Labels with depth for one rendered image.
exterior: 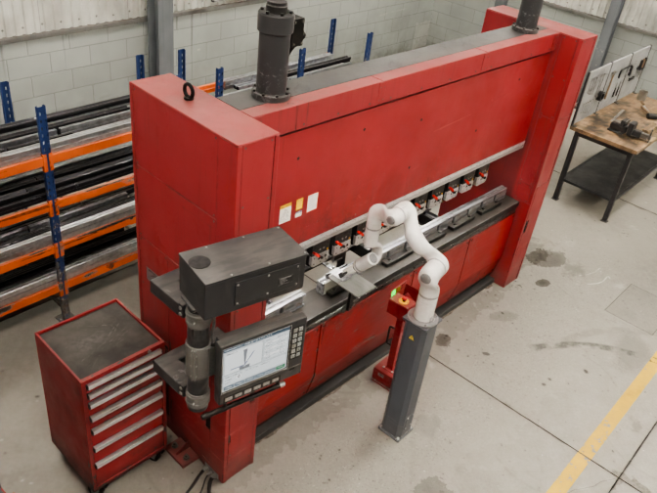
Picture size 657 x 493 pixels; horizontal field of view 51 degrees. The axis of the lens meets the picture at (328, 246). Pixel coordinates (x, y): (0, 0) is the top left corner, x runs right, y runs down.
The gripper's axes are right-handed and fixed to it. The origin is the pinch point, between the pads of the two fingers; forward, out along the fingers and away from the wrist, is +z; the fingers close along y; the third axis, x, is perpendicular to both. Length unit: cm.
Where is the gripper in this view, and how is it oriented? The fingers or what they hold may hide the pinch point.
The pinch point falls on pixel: (343, 273)
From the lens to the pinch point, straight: 447.2
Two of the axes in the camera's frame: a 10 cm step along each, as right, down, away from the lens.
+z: -5.5, 3.3, 7.7
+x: 4.6, 8.8, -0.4
